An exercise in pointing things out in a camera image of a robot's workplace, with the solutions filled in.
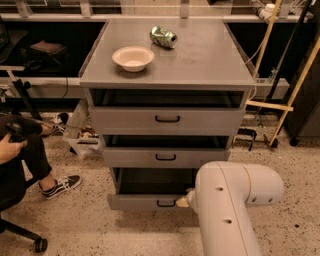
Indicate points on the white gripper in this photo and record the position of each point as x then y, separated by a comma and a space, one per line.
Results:
191, 199

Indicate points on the grey bottom drawer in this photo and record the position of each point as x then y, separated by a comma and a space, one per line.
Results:
150, 188

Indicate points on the grey drawer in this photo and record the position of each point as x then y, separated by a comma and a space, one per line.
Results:
165, 121
162, 157
150, 188

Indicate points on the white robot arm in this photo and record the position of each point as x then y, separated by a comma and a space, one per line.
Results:
222, 193

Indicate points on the grey middle drawer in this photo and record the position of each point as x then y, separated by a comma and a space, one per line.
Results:
162, 157

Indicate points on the grey drawer cabinet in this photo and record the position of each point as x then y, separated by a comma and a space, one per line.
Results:
203, 71

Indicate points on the grey top drawer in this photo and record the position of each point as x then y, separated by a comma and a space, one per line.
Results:
165, 121

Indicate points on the person's hand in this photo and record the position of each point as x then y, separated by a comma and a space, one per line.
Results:
10, 150

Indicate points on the clear plastic bin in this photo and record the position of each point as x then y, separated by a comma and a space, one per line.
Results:
80, 135

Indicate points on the black white sneaker front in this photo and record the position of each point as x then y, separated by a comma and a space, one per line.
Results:
62, 185

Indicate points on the black white sneaker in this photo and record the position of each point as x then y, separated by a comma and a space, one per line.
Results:
62, 185
56, 124

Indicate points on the black white sneaker back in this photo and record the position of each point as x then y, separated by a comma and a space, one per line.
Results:
56, 124

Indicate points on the black office chair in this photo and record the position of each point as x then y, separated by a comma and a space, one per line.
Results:
23, 232

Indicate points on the white paper bowl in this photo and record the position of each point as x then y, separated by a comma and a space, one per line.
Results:
133, 58

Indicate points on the crushed green soda can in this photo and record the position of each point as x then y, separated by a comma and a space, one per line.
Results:
163, 37

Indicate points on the seated person black trousers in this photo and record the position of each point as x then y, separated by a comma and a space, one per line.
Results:
12, 178

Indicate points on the black handheld controller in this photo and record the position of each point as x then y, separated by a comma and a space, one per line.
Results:
15, 129

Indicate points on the black tripod stand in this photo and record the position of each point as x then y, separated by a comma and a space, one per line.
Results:
21, 89

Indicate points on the white bottle on bench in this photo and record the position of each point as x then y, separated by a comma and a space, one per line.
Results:
266, 12

